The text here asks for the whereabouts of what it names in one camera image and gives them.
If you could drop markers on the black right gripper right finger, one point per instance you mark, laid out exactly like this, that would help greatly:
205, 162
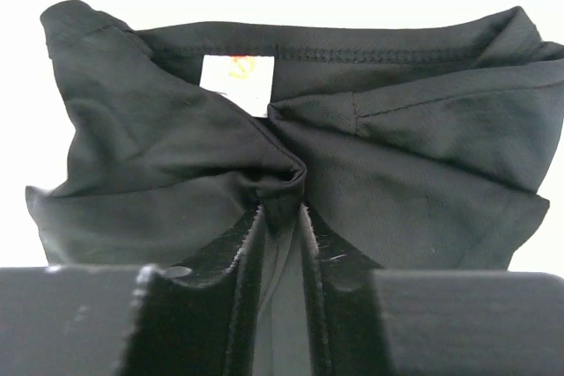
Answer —
367, 320

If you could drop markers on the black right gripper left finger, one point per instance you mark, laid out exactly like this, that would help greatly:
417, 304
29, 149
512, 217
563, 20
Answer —
195, 318

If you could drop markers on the black t-shirt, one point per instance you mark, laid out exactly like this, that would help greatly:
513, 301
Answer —
423, 148

